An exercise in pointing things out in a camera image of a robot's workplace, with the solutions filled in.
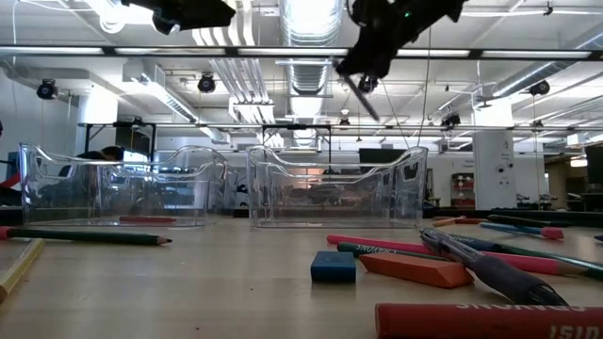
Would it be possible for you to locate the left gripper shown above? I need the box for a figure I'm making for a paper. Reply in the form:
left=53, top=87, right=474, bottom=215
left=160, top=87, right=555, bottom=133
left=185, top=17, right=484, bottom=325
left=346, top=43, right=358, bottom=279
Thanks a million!
left=120, top=0, right=237, bottom=37

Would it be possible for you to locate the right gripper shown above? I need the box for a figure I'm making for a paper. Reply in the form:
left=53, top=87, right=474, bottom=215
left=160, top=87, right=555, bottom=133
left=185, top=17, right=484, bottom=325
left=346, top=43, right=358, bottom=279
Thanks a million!
left=335, top=0, right=467, bottom=80

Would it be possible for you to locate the slim black grey pen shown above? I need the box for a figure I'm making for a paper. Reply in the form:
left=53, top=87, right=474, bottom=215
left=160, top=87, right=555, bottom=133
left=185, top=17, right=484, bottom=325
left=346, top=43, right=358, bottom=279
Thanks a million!
left=337, top=59, right=382, bottom=122

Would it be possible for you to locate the green crayon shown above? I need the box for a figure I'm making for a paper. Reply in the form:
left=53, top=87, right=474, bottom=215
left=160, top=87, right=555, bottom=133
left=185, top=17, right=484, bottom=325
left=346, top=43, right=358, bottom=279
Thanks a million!
left=335, top=241, right=451, bottom=264

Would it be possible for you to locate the blue eraser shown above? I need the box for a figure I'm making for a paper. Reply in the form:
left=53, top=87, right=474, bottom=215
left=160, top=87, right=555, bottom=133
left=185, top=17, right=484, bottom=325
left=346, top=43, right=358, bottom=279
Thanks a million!
left=309, top=250, right=358, bottom=285

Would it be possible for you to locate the dark blue crayon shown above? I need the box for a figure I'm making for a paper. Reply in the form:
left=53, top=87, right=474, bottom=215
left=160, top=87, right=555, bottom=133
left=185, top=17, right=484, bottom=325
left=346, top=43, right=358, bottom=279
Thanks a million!
left=449, top=234, right=504, bottom=254

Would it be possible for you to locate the orange red eraser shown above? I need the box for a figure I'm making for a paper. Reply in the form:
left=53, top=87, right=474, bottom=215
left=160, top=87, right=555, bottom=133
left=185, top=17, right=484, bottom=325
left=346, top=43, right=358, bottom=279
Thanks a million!
left=358, top=252, right=476, bottom=290

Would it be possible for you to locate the blue pencil pink eraser tip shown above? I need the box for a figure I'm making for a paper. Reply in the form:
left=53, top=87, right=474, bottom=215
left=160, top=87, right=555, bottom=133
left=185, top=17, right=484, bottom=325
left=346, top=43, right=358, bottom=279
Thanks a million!
left=479, top=221, right=565, bottom=242

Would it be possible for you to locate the green pencil pink eraser tip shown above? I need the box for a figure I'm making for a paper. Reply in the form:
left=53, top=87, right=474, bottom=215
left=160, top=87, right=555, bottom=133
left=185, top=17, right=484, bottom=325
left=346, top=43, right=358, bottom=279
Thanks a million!
left=0, top=226, right=173, bottom=248

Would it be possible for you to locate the purple grip clear pen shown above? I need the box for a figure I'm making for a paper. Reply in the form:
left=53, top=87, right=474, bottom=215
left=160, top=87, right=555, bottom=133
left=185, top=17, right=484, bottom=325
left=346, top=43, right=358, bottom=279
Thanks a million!
left=417, top=226, right=570, bottom=307

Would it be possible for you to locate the teal green pencil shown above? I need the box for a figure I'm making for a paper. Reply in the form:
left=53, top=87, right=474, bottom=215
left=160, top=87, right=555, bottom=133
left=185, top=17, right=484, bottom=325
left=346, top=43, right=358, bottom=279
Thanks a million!
left=497, top=243, right=603, bottom=283

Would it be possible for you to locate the black monitor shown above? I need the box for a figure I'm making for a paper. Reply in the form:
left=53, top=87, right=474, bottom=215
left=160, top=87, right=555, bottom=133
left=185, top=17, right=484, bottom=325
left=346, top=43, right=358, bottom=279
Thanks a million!
left=585, top=144, right=603, bottom=187
left=357, top=147, right=409, bottom=167

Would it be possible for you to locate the clear plastic bin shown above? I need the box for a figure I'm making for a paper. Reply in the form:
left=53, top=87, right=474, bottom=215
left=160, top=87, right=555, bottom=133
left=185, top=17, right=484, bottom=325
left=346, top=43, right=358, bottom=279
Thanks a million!
left=17, top=142, right=230, bottom=230
left=91, top=148, right=244, bottom=218
left=262, top=159, right=396, bottom=222
left=245, top=144, right=429, bottom=231

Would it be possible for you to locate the red storage shelf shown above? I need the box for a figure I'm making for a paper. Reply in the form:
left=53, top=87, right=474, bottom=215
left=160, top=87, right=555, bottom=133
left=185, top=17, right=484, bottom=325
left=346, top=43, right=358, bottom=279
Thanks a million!
left=450, top=171, right=476, bottom=210

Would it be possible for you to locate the white pillar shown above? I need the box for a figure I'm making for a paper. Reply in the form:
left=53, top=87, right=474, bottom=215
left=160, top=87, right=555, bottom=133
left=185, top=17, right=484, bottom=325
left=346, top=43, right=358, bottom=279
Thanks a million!
left=472, top=130, right=518, bottom=212

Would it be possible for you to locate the person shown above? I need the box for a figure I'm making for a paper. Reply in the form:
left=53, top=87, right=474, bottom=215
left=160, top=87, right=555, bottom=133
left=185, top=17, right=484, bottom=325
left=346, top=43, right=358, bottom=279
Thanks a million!
left=57, top=144, right=127, bottom=180

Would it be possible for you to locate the orange pencil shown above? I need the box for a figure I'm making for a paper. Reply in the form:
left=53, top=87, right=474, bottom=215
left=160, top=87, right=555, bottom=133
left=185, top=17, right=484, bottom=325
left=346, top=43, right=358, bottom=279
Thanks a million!
left=431, top=216, right=467, bottom=228

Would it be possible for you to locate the dark blue pen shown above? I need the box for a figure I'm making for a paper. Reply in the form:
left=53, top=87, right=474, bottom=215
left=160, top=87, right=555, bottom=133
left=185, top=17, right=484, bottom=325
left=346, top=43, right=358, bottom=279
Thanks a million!
left=486, top=214, right=573, bottom=229

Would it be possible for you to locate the flat rectangular block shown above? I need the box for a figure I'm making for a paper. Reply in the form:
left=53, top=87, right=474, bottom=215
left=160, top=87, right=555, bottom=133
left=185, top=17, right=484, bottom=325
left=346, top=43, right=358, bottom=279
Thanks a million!
left=0, top=237, right=46, bottom=305

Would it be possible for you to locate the black hanging camera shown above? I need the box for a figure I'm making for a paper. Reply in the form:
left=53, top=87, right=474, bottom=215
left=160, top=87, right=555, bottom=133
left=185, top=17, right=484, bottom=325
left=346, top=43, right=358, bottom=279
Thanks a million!
left=36, top=78, right=59, bottom=101
left=440, top=111, right=463, bottom=129
left=357, top=74, right=381, bottom=95
left=528, top=79, right=551, bottom=97
left=196, top=73, right=218, bottom=94

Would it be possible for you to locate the thin hanging cable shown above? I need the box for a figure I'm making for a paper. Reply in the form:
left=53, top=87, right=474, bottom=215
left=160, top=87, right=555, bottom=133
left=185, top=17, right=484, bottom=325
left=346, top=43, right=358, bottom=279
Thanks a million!
left=416, top=23, right=431, bottom=148

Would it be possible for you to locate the silver ventilation duct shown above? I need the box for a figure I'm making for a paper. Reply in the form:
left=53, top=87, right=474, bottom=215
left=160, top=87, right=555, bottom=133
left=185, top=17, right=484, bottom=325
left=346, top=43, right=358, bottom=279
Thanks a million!
left=279, top=0, right=346, bottom=96

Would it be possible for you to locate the white rectangular air duct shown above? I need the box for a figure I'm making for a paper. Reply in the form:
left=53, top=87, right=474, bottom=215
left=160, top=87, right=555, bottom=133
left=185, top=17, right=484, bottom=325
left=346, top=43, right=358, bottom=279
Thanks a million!
left=121, top=63, right=233, bottom=145

